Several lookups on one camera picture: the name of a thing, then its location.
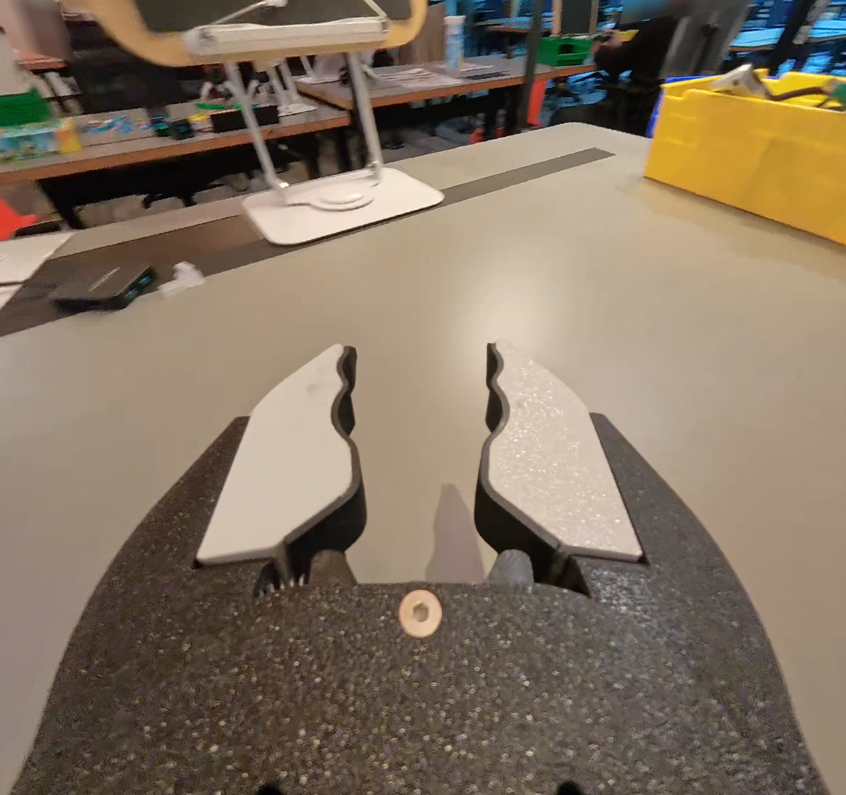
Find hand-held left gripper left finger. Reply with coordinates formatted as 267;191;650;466
196;343;368;578

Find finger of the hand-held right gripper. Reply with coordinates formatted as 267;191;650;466
710;64;773;100

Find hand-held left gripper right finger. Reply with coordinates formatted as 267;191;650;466
473;340;645;587

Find yellow plastic storage bin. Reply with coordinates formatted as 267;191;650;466
644;70;846;245

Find green plastic bin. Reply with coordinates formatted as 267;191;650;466
0;89;52;127
534;35;596;69

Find small white object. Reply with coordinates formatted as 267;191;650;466
159;261;204;297

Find small black box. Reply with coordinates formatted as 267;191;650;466
52;265;158;312

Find brown paper bag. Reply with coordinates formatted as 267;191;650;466
413;2;449;67

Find printed paper sheets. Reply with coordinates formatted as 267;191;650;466
370;63;510;90

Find white paper sheet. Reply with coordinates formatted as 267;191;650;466
0;233;72;310

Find black box on workbench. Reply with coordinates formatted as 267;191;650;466
210;105;280;135

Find grey topped workbench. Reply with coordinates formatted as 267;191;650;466
0;102;353;227

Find red orange object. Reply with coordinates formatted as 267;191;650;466
0;197;39;241

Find wooden workbench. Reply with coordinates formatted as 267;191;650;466
294;58;599;148

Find colourful printed box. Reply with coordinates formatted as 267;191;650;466
0;119;83;163

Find black metal post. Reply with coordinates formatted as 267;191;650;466
525;0;553;128

